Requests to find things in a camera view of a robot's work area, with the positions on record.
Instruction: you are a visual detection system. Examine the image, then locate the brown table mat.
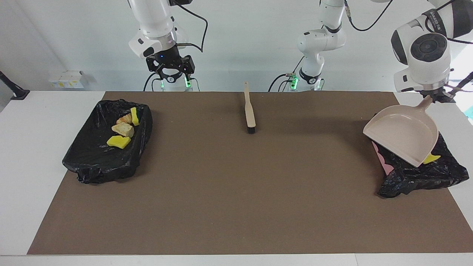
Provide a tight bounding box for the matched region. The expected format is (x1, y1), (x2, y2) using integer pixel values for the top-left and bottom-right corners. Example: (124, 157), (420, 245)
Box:
(27, 91), (473, 255)

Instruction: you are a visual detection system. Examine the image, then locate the beige handled black bristle brush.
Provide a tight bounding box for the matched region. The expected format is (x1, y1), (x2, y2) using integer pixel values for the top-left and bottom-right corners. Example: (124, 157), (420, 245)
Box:
(243, 82), (256, 134)

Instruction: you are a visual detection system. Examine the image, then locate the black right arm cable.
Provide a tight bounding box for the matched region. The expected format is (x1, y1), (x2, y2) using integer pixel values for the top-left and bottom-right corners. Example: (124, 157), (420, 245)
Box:
(171, 0), (208, 53)

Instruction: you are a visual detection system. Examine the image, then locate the white wall socket box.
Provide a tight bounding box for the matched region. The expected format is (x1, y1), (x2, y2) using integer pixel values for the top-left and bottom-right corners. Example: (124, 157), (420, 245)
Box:
(48, 70), (85, 89)

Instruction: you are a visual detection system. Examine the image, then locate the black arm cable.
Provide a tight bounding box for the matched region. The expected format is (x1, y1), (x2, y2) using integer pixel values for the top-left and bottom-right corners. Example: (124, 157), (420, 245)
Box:
(171, 0), (208, 53)
(344, 0), (473, 45)

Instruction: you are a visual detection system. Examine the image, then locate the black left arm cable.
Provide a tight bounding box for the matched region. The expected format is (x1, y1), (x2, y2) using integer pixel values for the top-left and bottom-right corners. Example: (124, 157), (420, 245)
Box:
(344, 0), (473, 45)

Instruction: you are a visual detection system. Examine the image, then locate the left black trash bag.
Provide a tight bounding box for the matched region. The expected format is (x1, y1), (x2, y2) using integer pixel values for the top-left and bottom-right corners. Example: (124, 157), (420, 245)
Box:
(371, 131), (470, 199)

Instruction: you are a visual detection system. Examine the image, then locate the beige plastic dustpan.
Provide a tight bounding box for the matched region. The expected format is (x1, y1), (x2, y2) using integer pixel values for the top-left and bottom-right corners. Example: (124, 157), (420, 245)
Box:
(363, 95), (439, 168)

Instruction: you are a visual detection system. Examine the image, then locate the black trash bag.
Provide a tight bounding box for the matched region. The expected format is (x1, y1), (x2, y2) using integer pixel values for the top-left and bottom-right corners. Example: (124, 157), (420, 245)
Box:
(62, 99), (153, 184)
(371, 131), (470, 199)

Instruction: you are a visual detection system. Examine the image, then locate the right black trash bag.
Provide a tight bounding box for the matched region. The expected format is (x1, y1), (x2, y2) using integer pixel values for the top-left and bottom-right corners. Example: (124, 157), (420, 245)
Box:
(62, 99), (153, 184)

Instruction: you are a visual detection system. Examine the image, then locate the large beige rock chunk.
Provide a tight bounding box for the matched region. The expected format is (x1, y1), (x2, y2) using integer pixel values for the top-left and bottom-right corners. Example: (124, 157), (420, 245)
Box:
(111, 123), (135, 138)

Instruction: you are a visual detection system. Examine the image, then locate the black base cable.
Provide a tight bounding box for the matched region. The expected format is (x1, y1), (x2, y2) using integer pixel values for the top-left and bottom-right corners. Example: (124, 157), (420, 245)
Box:
(143, 72), (163, 92)
(268, 72), (296, 92)

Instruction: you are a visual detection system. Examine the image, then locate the yellow sponge block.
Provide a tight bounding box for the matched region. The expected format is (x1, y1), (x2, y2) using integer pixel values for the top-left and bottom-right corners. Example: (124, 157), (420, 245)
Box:
(106, 136), (132, 149)

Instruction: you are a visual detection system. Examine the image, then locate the black camera stand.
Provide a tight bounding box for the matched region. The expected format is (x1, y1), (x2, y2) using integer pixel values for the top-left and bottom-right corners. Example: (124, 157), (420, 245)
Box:
(449, 71), (473, 103)
(0, 70), (31, 101)

